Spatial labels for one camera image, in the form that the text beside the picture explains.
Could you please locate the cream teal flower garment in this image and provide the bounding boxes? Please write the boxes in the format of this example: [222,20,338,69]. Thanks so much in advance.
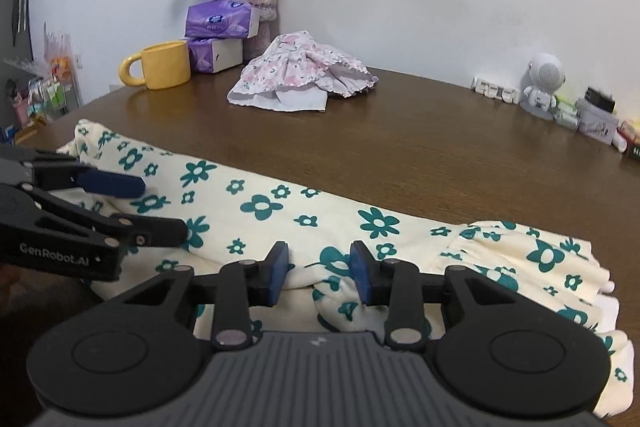
[63,119,634,417]

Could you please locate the yellow mug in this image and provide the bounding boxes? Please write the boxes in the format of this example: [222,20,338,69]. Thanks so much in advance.
[118,40,191,90]

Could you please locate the lower purple tissue pack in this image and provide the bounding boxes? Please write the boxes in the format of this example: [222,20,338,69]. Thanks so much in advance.
[186,38,243,74]

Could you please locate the purple tissue pack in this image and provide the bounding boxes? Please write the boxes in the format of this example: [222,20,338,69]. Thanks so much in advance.
[186,38,243,74]
[184,0,260,40]

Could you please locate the white letter block ornament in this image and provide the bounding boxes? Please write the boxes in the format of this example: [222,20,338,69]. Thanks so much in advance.
[471,77,521,105]

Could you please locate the pink floral garment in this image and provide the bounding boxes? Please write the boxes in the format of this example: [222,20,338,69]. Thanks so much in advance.
[227,30,378,113]

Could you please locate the upper purple tissue pack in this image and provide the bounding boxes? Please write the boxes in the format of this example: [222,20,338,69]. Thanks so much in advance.
[184,0,260,40]

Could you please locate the small green white items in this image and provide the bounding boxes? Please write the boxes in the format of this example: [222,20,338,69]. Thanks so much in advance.
[552,96,579,131]

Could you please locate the grey storage box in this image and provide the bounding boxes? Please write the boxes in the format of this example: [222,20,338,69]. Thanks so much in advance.
[576,98,618,145]

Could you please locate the white robot figurine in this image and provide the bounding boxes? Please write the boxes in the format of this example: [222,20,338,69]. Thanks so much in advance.
[520,53,566,120]

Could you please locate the white tube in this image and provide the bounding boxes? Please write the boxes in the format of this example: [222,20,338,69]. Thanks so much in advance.
[612,131,629,154]

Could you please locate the black label box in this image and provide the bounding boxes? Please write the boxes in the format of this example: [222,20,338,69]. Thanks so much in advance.
[623,141,640,161]

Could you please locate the black charger on box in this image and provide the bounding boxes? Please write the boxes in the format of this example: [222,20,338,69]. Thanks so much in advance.
[585,87,615,114]

